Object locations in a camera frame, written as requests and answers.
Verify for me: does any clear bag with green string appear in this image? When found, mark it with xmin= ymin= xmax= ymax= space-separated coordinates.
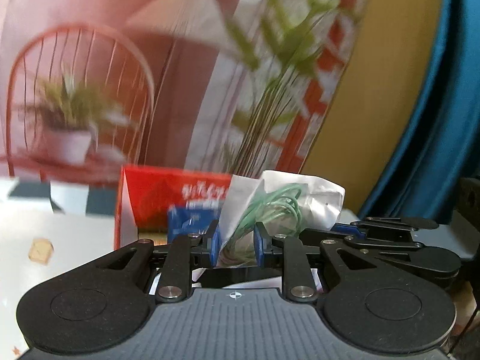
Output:
xmin=217 ymin=170 xmax=345 ymax=267

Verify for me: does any printed room backdrop poster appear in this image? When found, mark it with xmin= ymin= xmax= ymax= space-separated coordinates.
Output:
xmin=1 ymin=0 xmax=366 ymax=185

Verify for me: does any blue tissue pack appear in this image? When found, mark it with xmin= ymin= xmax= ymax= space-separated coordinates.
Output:
xmin=167 ymin=200 xmax=224 ymax=243

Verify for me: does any red strawberry cardboard box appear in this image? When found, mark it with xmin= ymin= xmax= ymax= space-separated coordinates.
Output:
xmin=114 ymin=165 xmax=231 ymax=249

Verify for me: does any blue curtain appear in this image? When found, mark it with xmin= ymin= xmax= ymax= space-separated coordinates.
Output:
xmin=358 ymin=0 xmax=479 ymax=219

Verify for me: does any patterned cartoon tablecloth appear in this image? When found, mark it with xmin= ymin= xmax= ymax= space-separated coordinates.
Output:
xmin=0 ymin=177 xmax=474 ymax=360

